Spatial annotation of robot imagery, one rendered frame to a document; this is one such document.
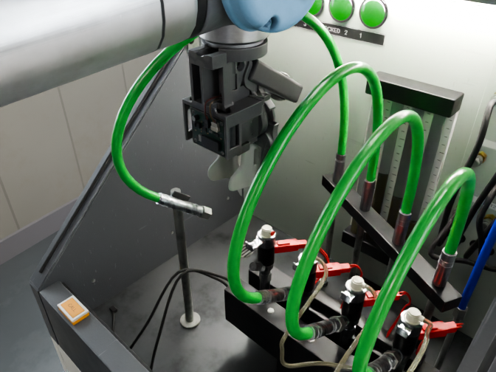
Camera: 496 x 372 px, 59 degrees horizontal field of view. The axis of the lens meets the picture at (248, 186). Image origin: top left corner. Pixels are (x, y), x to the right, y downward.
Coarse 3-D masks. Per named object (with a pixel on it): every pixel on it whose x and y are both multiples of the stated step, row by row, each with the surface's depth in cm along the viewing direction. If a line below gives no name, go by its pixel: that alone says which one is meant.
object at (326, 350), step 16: (256, 272) 78; (272, 272) 78; (256, 288) 79; (272, 288) 76; (240, 304) 73; (272, 304) 72; (240, 320) 75; (256, 320) 72; (272, 320) 69; (320, 320) 70; (256, 336) 74; (272, 336) 70; (288, 336) 67; (336, 336) 69; (272, 352) 72; (288, 352) 69; (304, 352) 66; (320, 352) 64; (336, 352) 64; (352, 352) 68; (288, 368) 71; (304, 368) 68; (320, 368) 65; (432, 368) 62
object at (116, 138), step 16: (304, 16) 60; (320, 32) 62; (176, 48) 55; (336, 48) 64; (160, 64) 55; (336, 64) 66; (144, 80) 55; (128, 96) 56; (128, 112) 57; (112, 144) 58; (128, 176) 62; (144, 192) 64
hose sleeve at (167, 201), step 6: (162, 198) 66; (168, 198) 67; (174, 198) 68; (162, 204) 66; (168, 204) 67; (174, 204) 67; (180, 204) 68; (186, 204) 68; (192, 204) 69; (180, 210) 69; (186, 210) 69; (192, 210) 69; (198, 210) 70
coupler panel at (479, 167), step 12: (492, 72) 62; (492, 84) 63; (492, 96) 61; (480, 108) 65; (480, 120) 66; (492, 120) 65; (492, 132) 66; (468, 144) 69; (492, 144) 66; (468, 156) 70; (480, 156) 67; (492, 156) 67; (480, 168) 69; (492, 168) 68; (480, 180) 70; (480, 192) 71; (456, 204) 74; (492, 204) 70; (492, 216) 70; (468, 228) 75
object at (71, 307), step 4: (68, 300) 75; (72, 300) 75; (64, 304) 74; (68, 304) 74; (72, 304) 74; (76, 304) 74; (64, 308) 74; (68, 308) 74; (72, 308) 74; (76, 308) 74; (80, 308) 74; (68, 312) 73; (72, 312) 73; (76, 312) 73; (80, 312) 73; (72, 316) 72; (76, 316) 72; (84, 316) 73; (76, 320) 72; (80, 320) 73; (72, 324) 72
